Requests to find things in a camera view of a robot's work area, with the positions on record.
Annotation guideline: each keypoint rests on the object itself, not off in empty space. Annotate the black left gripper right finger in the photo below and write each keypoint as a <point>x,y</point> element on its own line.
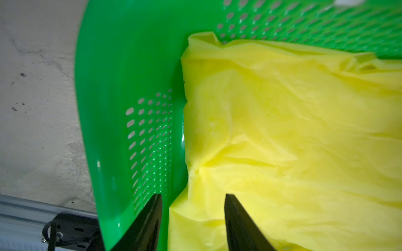
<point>242,232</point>

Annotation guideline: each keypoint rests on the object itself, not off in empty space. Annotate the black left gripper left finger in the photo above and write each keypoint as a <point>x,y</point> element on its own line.
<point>143,234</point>

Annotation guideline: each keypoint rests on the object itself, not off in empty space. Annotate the large yellow raincoat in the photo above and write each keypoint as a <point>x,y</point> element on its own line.
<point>308,139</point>

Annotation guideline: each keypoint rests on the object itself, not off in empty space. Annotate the green perforated plastic basket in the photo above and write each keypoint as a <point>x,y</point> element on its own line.
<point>130,91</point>

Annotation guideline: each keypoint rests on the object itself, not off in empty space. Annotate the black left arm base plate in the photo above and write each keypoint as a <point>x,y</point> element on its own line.
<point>73,232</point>

